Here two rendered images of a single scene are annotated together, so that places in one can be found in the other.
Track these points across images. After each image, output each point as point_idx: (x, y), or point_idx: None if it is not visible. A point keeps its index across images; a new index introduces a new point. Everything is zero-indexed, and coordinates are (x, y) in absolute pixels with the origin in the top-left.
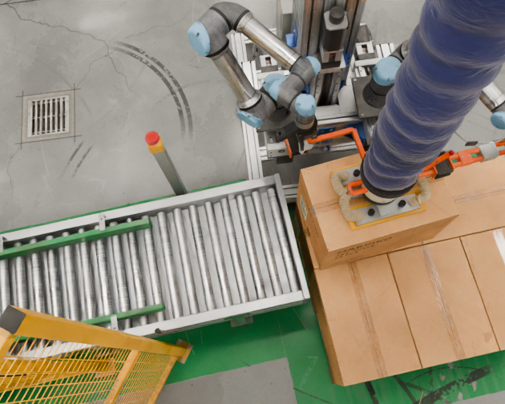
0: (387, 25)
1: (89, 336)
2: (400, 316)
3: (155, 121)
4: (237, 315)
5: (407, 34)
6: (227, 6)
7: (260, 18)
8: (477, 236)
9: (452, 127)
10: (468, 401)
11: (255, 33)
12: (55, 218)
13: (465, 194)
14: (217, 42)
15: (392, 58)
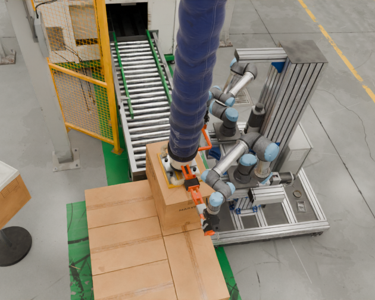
0: (341, 265)
1: (102, 24)
2: (119, 219)
3: None
4: (127, 147)
5: (338, 280)
6: (252, 65)
7: (321, 186)
8: (168, 270)
9: (175, 97)
10: (68, 298)
11: (241, 78)
12: None
13: (197, 265)
14: (235, 66)
15: (255, 159)
